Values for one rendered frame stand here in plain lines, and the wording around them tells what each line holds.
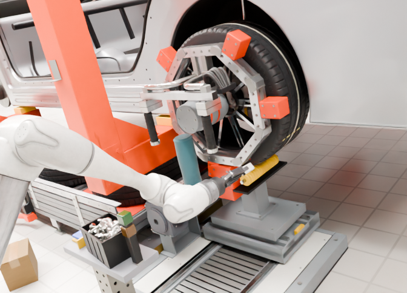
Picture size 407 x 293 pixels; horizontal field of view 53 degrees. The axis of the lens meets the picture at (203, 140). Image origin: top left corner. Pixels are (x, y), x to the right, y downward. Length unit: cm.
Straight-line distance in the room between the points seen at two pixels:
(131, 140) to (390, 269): 136
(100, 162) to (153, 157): 104
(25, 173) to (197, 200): 56
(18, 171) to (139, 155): 100
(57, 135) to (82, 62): 88
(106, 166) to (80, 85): 80
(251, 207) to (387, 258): 67
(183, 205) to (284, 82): 65
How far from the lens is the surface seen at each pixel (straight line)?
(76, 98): 191
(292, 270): 201
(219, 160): 190
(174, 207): 141
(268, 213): 215
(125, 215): 149
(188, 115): 171
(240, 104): 184
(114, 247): 160
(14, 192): 124
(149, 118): 179
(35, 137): 107
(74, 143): 110
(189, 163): 188
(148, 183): 149
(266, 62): 169
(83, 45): 194
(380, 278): 208
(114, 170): 120
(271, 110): 162
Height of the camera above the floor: 131
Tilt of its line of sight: 19 degrees down
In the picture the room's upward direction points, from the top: 12 degrees counter-clockwise
